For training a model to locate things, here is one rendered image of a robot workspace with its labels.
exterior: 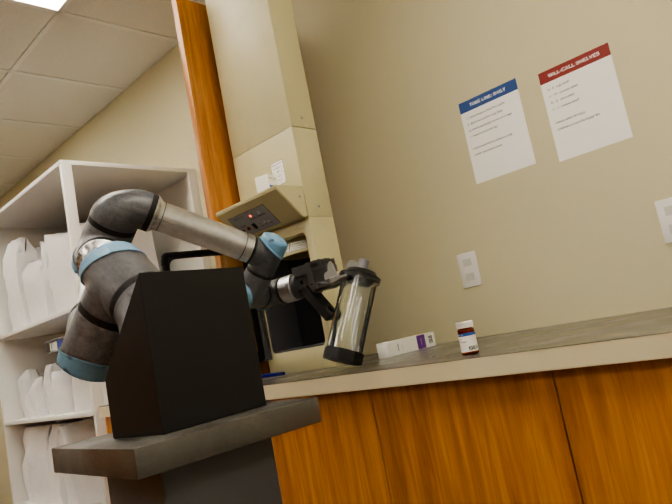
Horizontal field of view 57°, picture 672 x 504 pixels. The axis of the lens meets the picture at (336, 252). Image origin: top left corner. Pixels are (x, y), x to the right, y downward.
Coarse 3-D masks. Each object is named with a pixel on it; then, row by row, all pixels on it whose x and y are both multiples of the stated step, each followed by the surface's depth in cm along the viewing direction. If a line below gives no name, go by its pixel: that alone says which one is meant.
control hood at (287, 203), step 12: (264, 192) 190; (276, 192) 188; (288, 192) 190; (300, 192) 193; (240, 204) 199; (252, 204) 196; (264, 204) 194; (276, 204) 192; (288, 204) 190; (300, 204) 192; (228, 216) 205; (276, 216) 196; (288, 216) 194; (300, 216) 192; (276, 228) 202
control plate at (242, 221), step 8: (256, 208) 197; (264, 208) 195; (240, 216) 203; (248, 216) 201; (256, 216) 200; (264, 216) 198; (272, 216) 197; (232, 224) 208; (240, 224) 206; (248, 224) 204; (256, 224) 203; (264, 224) 201; (272, 224) 200; (248, 232) 208; (256, 232) 206
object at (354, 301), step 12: (348, 276) 157; (360, 276) 155; (348, 288) 155; (360, 288) 155; (372, 288) 157; (348, 300) 154; (360, 300) 154; (372, 300) 157; (336, 312) 156; (348, 312) 153; (360, 312) 154; (336, 324) 154; (348, 324) 153; (360, 324) 153; (336, 336) 153; (348, 336) 152; (360, 336) 153; (348, 348) 151; (360, 348) 153
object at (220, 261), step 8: (208, 256) 204; (216, 256) 205; (224, 256) 207; (176, 264) 197; (184, 264) 198; (192, 264) 200; (200, 264) 202; (208, 264) 203; (216, 264) 205; (224, 264) 206; (232, 264) 208; (240, 264) 210; (256, 344) 207
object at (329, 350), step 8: (344, 272) 157; (352, 272) 155; (360, 272) 155; (376, 280) 157; (328, 352) 152; (336, 352) 151; (344, 352) 151; (352, 352) 151; (336, 360) 154; (344, 360) 150; (352, 360) 151; (360, 360) 153
